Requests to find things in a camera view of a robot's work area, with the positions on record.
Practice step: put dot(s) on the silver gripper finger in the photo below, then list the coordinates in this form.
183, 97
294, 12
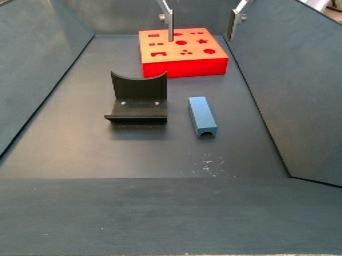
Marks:
166, 16
236, 17

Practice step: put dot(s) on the black curved fixture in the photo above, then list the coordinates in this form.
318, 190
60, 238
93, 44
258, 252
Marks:
140, 99

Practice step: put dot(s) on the red shape sorter block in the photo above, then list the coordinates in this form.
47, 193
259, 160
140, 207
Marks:
192, 55

